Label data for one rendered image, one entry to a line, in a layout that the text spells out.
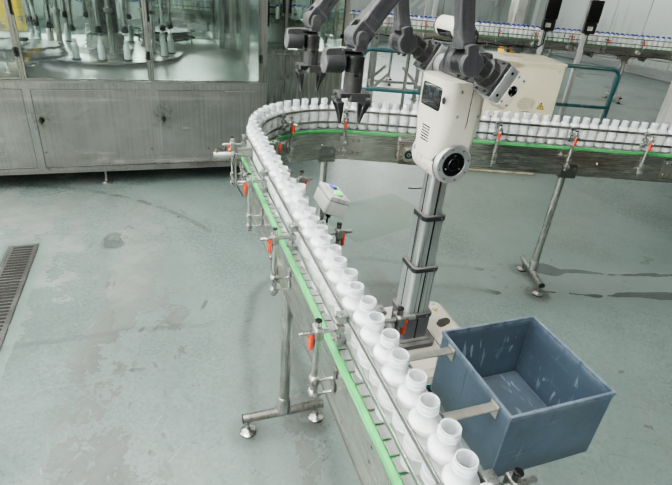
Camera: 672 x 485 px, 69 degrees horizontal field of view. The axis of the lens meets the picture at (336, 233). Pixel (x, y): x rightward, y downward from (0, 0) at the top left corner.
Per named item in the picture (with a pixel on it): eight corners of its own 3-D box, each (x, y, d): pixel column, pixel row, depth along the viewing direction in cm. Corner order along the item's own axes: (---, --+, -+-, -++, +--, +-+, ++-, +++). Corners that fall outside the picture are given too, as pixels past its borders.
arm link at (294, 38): (322, 15, 173) (314, 14, 181) (290, 12, 169) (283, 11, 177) (320, 51, 178) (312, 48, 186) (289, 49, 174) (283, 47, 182)
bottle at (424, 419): (402, 477, 89) (416, 414, 81) (396, 449, 95) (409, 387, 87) (434, 477, 90) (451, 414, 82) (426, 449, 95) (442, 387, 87)
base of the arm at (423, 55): (424, 70, 197) (442, 43, 194) (410, 59, 193) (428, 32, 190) (414, 66, 204) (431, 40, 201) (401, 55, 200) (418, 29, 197)
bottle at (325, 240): (312, 293, 138) (315, 242, 130) (310, 281, 143) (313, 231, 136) (333, 293, 139) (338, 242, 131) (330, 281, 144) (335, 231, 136)
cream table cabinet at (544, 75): (516, 156, 597) (543, 55, 541) (535, 175, 542) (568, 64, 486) (427, 150, 591) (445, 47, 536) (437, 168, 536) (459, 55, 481)
